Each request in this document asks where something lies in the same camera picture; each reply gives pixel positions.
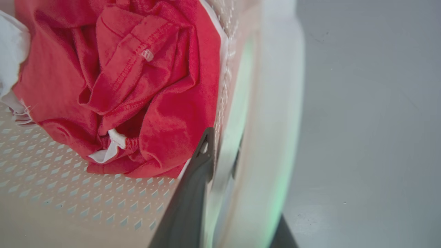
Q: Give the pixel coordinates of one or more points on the red crumpled garment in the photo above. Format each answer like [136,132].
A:
[137,86]

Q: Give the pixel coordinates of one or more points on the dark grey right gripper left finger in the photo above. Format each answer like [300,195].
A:
[186,206]

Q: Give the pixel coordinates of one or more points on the white perforated plastic laundry basket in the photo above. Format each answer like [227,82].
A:
[69,206]

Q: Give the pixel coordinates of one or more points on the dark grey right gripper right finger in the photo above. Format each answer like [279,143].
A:
[283,237]

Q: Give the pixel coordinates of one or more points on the white crumpled garment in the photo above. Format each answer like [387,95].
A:
[12,55]

